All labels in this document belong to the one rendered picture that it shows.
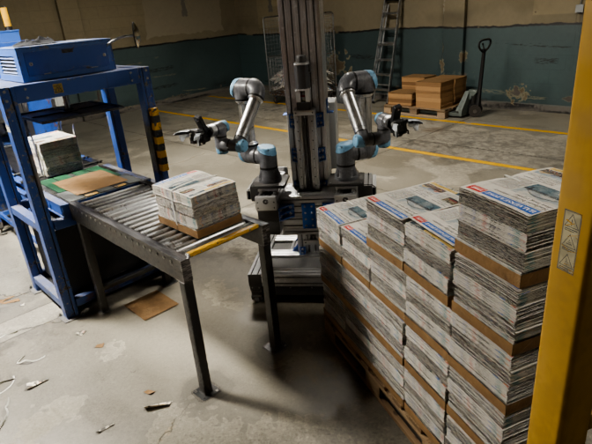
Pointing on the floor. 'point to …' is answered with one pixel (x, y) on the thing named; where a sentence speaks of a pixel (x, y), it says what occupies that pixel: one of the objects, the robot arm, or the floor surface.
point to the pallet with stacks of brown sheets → (428, 94)
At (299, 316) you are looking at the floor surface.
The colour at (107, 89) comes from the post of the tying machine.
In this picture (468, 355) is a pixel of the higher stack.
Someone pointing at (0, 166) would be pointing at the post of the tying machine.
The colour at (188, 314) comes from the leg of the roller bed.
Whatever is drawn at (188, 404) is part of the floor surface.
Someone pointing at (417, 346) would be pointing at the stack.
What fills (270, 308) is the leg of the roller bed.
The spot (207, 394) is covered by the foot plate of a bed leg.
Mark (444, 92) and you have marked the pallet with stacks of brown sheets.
